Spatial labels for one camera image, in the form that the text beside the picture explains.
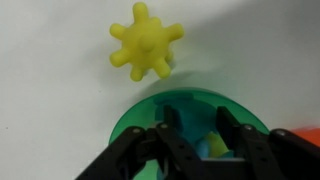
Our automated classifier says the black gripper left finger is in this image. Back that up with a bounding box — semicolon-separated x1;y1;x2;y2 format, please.
75;105;206;180

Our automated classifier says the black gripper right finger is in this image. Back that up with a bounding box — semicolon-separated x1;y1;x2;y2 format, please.
215;105;320;180

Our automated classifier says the light blue toy figure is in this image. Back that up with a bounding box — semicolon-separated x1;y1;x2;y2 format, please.
194;138;236;159

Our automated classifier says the green translucent bowl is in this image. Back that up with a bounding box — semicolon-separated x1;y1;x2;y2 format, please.
109;87;270;180

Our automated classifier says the orange toy figure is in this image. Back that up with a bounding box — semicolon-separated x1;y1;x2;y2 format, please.
289;125;320;148

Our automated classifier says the yellow spiky toy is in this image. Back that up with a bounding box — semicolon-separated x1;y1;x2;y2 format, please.
109;1;185;83

